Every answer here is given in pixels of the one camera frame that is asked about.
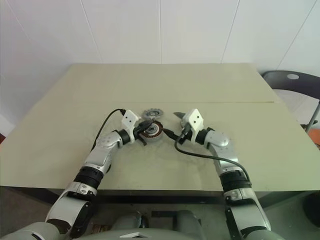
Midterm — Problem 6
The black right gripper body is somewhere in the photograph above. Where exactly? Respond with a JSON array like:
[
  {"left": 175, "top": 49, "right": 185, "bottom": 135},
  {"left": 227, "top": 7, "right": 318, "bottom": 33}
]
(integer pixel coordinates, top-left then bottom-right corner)
[{"left": 178, "top": 117, "right": 193, "bottom": 145}]

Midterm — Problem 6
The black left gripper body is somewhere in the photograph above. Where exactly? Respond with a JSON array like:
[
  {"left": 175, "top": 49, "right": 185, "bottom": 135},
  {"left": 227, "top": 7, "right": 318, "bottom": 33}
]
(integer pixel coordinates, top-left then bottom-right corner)
[{"left": 133, "top": 124, "right": 148, "bottom": 149}]

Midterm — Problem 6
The round motor housing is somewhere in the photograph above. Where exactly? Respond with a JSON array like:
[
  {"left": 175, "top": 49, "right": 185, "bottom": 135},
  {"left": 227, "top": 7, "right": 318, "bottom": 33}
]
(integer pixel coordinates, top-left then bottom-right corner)
[{"left": 138, "top": 119, "right": 165, "bottom": 144}]

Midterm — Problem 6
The grey rounded shape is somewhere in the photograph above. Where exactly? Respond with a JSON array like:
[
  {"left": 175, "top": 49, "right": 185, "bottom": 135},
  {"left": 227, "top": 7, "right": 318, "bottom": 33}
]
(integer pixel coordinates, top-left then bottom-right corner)
[
  {"left": 174, "top": 209, "right": 203, "bottom": 230},
  {"left": 111, "top": 211, "right": 148, "bottom": 230}
]

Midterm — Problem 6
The grey robot torso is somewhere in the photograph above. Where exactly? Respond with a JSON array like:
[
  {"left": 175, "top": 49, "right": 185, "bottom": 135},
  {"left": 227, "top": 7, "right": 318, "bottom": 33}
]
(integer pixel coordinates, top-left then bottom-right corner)
[{"left": 0, "top": 221, "right": 320, "bottom": 240}]

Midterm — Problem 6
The small brown object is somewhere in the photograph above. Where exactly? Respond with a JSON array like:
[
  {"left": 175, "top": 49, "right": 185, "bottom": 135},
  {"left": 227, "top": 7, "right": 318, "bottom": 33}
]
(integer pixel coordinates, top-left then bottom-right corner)
[{"left": 92, "top": 223, "right": 111, "bottom": 233}]

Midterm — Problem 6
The black folding chair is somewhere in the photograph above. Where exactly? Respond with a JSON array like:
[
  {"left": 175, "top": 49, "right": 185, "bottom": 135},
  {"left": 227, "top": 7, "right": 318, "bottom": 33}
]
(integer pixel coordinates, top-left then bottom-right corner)
[{"left": 259, "top": 70, "right": 320, "bottom": 133}]

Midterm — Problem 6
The orange box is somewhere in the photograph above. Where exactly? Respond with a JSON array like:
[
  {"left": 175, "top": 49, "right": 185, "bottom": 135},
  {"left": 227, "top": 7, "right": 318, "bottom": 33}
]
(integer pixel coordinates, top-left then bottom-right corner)
[{"left": 308, "top": 129, "right": 320, "bottom": 152}]

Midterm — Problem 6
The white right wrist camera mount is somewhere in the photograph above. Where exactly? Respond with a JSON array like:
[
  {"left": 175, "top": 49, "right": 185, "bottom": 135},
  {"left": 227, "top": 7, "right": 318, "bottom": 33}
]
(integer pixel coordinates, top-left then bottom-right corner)
[{"left": 183, "top": 108, "right": 205, "bottom": 142}]

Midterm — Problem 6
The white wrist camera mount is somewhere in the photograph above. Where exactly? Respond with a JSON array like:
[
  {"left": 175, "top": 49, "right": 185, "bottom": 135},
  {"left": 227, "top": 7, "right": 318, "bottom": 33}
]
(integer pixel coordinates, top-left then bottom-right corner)
[
  {"left": 121, "top": 109, "right": 140, "bottom": 137},
  {"left": 183, "top": 108, "right": 205, "bottom": 142}
]

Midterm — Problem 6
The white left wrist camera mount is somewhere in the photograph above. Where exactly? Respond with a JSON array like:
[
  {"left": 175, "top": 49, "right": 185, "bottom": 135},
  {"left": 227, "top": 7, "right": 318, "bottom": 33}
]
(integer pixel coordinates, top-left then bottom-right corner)
[{"left": 121, "top": 109, "right": 140, "bottom": 137}]

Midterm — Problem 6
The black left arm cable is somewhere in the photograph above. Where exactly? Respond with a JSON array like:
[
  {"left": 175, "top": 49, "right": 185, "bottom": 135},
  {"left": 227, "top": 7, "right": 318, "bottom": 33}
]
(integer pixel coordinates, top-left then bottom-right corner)
[{"left": 91, "top": 108, "right": 127, "bottom": 151}]

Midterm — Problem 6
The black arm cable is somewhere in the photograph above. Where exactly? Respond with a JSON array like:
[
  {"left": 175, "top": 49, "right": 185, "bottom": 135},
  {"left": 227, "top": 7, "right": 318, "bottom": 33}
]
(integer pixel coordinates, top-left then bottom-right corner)
[
  {"left": 174, "top": 129, "right": 252, "bottom": 188},
  {"left": 91, "top": 108, "right": 127, "bottom": 151}
]

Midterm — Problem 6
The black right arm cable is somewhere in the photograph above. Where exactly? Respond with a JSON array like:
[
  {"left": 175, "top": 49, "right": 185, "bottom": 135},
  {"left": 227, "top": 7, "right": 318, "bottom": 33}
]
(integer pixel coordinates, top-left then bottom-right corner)
[{"left": 174, "top": 129, "right": 252, "bottom": 188}]

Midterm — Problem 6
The black table frame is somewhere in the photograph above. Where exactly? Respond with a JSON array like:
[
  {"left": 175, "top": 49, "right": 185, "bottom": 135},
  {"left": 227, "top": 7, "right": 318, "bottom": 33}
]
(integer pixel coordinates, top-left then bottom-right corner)
[{"left": 96, "top": 196, "right": 227, "bottom": 207}]

